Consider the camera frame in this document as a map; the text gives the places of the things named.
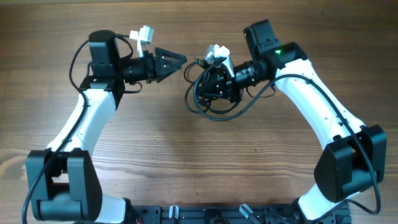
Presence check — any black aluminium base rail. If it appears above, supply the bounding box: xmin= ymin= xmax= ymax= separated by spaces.
xmin=74 ymin=203 xmax=352 ymax=224

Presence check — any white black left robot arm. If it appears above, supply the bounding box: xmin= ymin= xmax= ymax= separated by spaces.
xmin=21 ymin=26 xmax=187 ymax=223

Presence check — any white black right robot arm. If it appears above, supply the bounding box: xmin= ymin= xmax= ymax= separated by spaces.
xmin=188 ymin=20 xmax=387 ymax=223

